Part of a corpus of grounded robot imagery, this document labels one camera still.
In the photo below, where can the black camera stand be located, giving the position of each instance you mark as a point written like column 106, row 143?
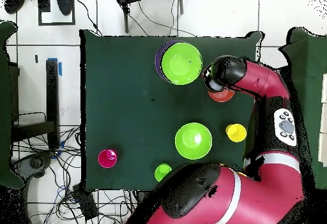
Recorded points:
column 125, row 17

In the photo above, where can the white boxes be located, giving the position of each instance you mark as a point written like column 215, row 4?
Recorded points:
column 324, row 132

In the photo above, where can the person's foot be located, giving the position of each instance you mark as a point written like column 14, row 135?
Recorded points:
column 14, row 3
column 65, row 4

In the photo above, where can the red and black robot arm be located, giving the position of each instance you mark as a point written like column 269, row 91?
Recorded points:
column 255, row 196

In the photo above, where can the green cloth side table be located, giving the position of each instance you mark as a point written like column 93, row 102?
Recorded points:
column 5, row 106
column 311, row 81

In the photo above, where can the red cup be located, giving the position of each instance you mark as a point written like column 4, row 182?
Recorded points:
column 107, row 158

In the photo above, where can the purple bowl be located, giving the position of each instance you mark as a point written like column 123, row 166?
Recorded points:
column 158, row 63

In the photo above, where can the black floor box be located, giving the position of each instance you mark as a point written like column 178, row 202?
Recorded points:
column 85, row 202

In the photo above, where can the black bench with blue tape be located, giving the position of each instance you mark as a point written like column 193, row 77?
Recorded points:
column 52, row 93

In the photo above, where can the orange bowl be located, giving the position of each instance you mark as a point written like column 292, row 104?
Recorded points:
column 221, row 97

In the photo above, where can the green cup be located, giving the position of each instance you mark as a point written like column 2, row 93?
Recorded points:
column 161, row 171

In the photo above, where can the green bowl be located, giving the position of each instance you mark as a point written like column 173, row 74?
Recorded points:
column 193, row 141
column 182, row 63

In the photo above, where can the dark green table cloth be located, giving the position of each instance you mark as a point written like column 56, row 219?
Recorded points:
column 127, row 81

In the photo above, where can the grey square floor frame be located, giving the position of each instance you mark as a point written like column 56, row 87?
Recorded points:
column 43, row 4

